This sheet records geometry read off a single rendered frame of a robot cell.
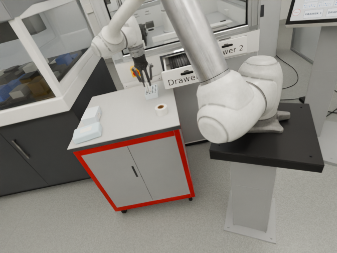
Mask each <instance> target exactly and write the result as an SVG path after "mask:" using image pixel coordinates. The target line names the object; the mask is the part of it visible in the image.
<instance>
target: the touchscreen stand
mask: <svg viewBox="0 0 337 253"><path fill-rule="evenodd" d="M336 84H337V26H321V29H320V34H319V38H318V43H317V47H316V52H315V56H314V61H313V65H312V70H311V74H310V79H309V83H308V88H307V92H306V97H305V101H304V103H307V104H309V106H310V110H311V114H312V118H313V122H314V126H315V130H316V134H317V138H318V141H319V145H320V149H321V153H322V157H323V161H324V163H325V164H329V165H332V166H337V122H334V121H328V120H325V119H326V115H327V112H328V109H329V106H330V103H331V99H332V96H333V93H334V90H335V87H336Z"/></svg>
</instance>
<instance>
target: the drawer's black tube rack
mask: <svg viewBox="0 0 337 253"><path fill-rule="evenodd" d="M168 60H169V63H170V68H173V67H176V66H181V65H185V64H189V63H190V62H189V60H188V58H187V55H186V53H184V54H180V55H176V56H172V57H168Z"/></svg>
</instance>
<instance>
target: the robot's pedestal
mask: <svg viewBox="0 0 337 253"><path fill-rule="evenodd" d="M276 172H277V167H270V166H262V165H254V164H246V163H238V162H230V176H231V190H230V195H229V201H228V207H227V213H226V219H225V225H224V231H228V232H231V233H235V234H239V235H243V236H246V237H250V238H254V239H258V240H262V241H265V242H269V243H273V244H276V212H275V198H272V196H273V190H274V184H275V178H276Z"/></svg>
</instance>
